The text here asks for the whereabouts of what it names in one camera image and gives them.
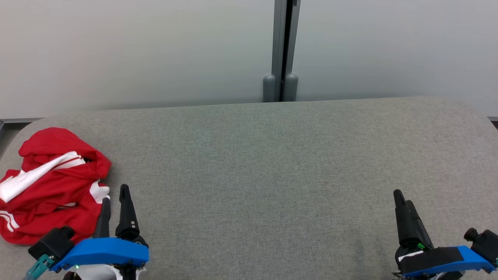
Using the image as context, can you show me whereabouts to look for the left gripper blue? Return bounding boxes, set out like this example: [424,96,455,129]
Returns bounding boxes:
[50,184,150,280]

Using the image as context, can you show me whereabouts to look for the red lettered jersey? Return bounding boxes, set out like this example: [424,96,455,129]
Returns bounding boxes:
[0,171,110,245]

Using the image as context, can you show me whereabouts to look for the red shorts white panels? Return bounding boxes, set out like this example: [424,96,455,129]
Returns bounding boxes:
[0,128,112,203]

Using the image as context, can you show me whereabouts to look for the teal left camera connector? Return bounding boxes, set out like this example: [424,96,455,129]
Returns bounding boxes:
[23,255,55,280]

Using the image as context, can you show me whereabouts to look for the grey double partition post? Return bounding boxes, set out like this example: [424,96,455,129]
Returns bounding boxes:
[263,0,301,102]

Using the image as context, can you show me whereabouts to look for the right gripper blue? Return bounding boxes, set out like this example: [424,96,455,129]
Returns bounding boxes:
[393,189,496,280]

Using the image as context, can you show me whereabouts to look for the grey partition base rail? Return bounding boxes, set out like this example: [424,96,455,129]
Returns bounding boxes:
[0,118,44,126]

